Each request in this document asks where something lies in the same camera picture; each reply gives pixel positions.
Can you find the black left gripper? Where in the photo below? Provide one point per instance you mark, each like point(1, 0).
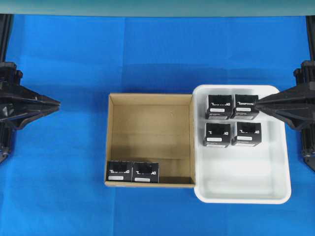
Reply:
point(10, 77)

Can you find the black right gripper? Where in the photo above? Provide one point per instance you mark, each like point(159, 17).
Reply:
point(305, 80)

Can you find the black box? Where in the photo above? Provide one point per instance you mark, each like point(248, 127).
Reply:
point(145, 172)
point(119, 171)

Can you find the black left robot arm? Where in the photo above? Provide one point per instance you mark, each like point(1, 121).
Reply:
point(19, 105)

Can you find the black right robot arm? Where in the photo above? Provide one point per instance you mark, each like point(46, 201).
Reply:
point(296, 106)

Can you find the black box tray top right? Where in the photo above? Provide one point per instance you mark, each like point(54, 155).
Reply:
point(244, 107)

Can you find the black box tray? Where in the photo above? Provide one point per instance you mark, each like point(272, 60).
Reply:
point(244, 107)
point(217, 135)
point(218, 107)
point(246, 134)

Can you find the black box tray bottom right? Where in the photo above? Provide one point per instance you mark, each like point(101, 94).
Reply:
point(246, 134)

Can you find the black box tray top left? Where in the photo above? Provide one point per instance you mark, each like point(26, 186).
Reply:
point(218, 107)

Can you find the black box tray bottom left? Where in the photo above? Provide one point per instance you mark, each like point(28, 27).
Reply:
point(217, 135)

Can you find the brown cardboard box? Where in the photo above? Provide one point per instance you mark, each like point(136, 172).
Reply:
point(153, 127)

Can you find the white plastic tray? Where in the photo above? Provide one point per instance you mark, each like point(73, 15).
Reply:
point(241, 174)

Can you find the blue table cloth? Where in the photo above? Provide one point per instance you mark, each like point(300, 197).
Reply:
point(52, 184)

